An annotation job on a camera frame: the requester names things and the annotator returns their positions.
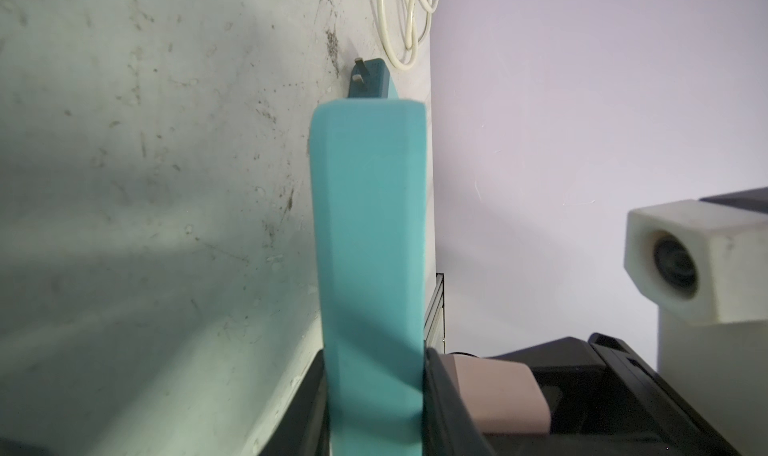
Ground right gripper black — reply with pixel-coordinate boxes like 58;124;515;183
485;333;737;455

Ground aluminium frame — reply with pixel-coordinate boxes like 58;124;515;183
424;273;446;354

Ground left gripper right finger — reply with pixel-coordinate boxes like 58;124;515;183
423;348;495;456

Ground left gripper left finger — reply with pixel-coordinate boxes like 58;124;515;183
259;350;330;456

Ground teal adapter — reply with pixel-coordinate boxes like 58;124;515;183
348;58;399;99

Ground pink adapter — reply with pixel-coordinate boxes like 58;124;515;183
441;354;551;434

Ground teal power strip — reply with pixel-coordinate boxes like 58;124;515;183
309;99;427;455

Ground white coiled cable right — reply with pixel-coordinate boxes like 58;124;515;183
374;0;446;72

